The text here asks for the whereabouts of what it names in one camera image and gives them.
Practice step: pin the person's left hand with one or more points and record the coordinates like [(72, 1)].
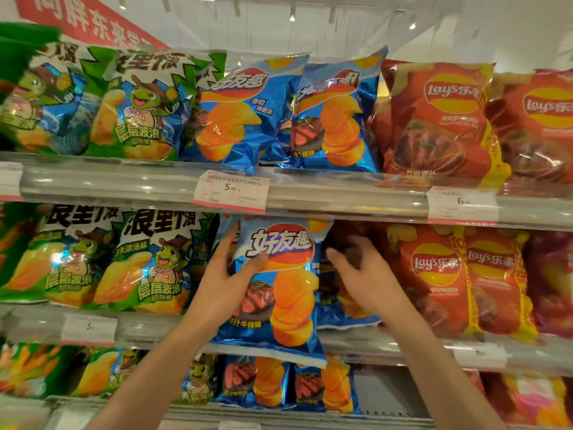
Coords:
[(224, 300)]

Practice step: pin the person's right hand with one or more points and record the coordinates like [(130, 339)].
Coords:
[(376, 286)]

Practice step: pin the maroon crisp snack packet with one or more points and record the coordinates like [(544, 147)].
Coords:
[(553, 282)]

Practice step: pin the person's right forearm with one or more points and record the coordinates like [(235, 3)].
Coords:
[(443, 380)]

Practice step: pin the person's left forearm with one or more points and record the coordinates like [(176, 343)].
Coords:
[(152, 385)]

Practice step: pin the red hanging sign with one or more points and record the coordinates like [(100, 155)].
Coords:
[(80, 17)]

